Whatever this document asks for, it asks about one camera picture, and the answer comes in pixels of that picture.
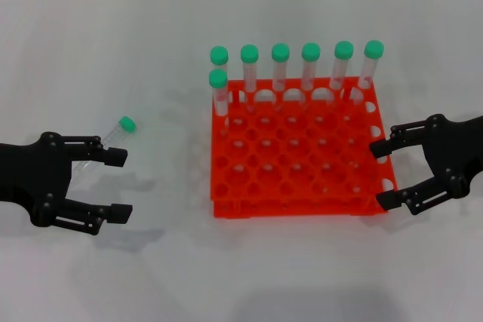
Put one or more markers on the green-capped clear test tube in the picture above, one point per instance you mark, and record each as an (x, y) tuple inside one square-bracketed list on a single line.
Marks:
[(374, 49), (126, 123), (343, 49), (280, 52), (219, 54), (249, 53), (311, 51), (218, 77)]

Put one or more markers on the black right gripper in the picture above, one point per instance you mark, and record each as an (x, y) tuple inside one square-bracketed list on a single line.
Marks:
[(453, 156)]

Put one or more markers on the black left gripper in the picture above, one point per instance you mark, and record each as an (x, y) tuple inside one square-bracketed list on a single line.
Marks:
[(34, 175)]

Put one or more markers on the orange plastic test tube rack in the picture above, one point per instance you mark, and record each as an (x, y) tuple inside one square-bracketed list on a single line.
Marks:
[(264, 210)]

